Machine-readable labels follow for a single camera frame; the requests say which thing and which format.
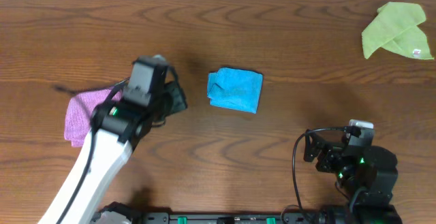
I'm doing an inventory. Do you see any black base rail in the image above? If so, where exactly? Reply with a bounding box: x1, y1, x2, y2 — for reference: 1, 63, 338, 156
91, 202, 403, 224

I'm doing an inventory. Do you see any green microfiber cloth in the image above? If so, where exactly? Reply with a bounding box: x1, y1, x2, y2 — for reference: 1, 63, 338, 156
361, 2, 434, 60

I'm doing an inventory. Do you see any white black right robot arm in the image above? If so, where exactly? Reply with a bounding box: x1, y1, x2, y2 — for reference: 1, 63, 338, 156
304, 125, 402, 224

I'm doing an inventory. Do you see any blue microfiber cloth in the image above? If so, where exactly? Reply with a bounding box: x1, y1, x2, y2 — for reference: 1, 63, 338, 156
207, 67, 263, 114

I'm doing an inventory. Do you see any purple folded microfiber cloth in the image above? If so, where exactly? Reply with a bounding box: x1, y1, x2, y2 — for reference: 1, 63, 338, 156
64, 89, 111, 147

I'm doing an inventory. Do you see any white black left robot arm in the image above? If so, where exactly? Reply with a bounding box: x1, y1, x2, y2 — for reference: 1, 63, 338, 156
40, 55, 187, 223

